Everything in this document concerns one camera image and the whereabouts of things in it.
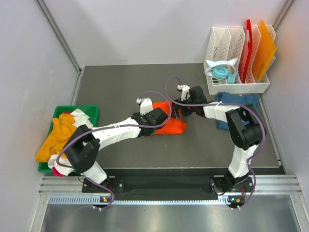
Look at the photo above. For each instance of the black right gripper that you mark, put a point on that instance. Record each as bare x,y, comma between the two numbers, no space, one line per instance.
175,113

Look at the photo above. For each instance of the orange t-shirt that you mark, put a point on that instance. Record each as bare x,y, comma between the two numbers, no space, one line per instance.
173,126

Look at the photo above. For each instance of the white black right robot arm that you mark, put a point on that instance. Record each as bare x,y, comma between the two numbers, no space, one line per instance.
245,128

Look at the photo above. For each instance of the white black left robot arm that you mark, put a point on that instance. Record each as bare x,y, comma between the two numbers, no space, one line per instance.
83,146

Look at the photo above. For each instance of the folded blue t-shirt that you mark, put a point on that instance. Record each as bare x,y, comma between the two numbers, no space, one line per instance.
244,99

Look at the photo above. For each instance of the teal headphones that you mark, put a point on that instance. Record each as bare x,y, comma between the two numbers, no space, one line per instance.
222,72

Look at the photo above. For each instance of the green plastic bin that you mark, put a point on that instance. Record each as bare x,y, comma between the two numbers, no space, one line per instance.
91,110

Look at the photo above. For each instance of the white t-shirt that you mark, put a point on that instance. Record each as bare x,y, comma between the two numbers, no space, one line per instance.
62,164

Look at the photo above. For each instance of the white plastic file organizer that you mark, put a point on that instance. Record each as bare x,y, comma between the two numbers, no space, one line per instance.
226,43

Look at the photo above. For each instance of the mustard yellow t-shirt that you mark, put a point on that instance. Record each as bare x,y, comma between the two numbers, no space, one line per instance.
63,129

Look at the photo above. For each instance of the orange plastic folder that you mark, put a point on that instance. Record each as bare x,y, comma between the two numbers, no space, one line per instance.
265,51

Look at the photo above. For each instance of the magenta t-shirt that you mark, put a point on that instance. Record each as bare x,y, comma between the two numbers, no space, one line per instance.
56,172

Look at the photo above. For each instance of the red plastic folder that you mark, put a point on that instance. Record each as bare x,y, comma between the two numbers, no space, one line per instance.
247,50

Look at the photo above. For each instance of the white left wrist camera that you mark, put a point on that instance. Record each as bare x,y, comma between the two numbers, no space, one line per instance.
145,105

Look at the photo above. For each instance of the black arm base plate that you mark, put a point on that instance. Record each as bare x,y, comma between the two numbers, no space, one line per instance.
166,184

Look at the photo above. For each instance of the aluminium frame rail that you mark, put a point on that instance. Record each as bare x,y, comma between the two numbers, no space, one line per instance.
265,184

